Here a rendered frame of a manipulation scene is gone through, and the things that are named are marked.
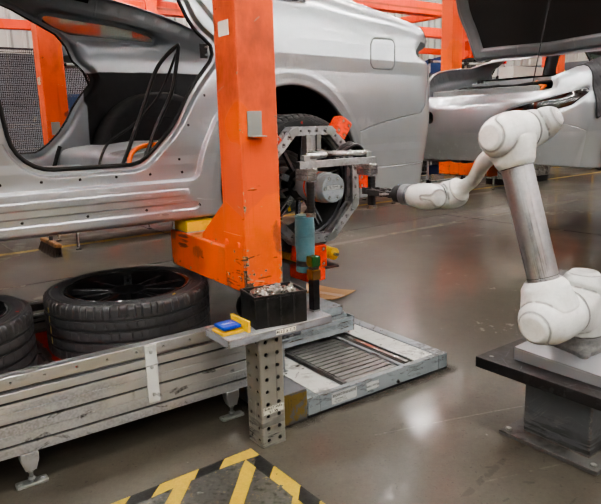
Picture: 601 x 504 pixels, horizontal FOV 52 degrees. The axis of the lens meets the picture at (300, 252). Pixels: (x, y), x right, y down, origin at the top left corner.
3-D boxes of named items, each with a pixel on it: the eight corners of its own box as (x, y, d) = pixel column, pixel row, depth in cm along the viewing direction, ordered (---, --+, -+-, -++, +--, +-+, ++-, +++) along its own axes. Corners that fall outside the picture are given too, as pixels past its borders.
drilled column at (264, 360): (271, 429, 234) (267, 324, 225) (286, 440, 226) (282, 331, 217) (249, 437, 228) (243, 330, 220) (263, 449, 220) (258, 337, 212)
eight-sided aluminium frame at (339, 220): (351, 234, 310) (350, 124, 299) (359, 236, 305) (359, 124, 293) (259, 249, 279) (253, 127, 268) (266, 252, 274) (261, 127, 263)
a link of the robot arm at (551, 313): (596, 334, 199) (561, 355, 186) (550, 335, 212) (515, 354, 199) (542, 102, 197) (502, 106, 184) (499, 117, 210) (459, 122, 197)
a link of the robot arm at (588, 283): (615, 329, 213) (620, 268, 207) (589, 344, 202) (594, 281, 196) (569, 317, 225) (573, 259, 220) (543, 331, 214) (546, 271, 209)
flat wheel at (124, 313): (145, 305, 306) (141, 259, 301) (243, 329, 266) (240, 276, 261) (17, 345, 255) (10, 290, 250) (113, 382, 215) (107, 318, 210)
